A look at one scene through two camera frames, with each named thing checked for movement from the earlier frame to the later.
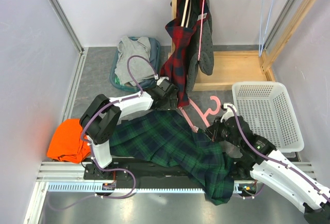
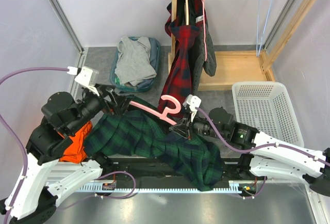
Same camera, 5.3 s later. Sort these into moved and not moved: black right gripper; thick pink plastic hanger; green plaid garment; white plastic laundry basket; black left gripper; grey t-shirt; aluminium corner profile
Moved: thick pink plastic hanger; green plaid garment; black left gripper; black right gripper
Not moved: aluminium corner profile; white plastic laundry basket; grey t-shirt
